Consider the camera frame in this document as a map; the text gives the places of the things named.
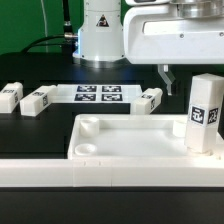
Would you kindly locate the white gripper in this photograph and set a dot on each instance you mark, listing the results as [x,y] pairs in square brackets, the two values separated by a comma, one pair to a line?
[174,32]

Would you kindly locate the white desk top tray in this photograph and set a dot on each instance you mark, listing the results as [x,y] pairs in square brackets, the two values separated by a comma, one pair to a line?
[117,135]

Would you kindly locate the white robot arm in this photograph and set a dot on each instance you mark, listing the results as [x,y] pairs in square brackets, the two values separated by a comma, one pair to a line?
[101,38]

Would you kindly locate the white base marker plate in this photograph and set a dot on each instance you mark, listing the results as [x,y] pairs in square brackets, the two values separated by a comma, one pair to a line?
[93,93]

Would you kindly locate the white L-shaped obstacle fence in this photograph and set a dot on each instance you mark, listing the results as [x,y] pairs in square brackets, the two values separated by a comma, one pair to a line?
[205,170]

